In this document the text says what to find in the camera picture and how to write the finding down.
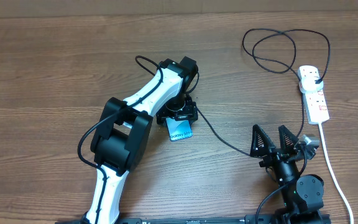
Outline white power strip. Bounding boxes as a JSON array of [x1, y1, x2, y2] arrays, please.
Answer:
[[297, 65, 329, 124]]

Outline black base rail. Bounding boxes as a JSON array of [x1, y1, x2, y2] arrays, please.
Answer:
[[55, 215, 331, 224]]

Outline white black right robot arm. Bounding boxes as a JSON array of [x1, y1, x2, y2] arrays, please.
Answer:
[[246, 124, 331, 223]]

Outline black charger cable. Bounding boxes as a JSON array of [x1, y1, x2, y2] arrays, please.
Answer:
[[194, 28, 331, 158]]

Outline white charger plug adapter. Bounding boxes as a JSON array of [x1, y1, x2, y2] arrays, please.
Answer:
[[299, 77, 324, 94]]

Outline Samsung Galaxy smartphone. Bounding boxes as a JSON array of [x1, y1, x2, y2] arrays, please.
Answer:
[[166, 118, 193, 141]]

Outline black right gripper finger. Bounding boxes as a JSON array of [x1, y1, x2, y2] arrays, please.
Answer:
[[278, 125, 298, 152], [250, 124, 276, 157]]

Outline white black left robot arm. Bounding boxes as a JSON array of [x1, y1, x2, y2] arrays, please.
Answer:
[[77, 57, 200, 223]]

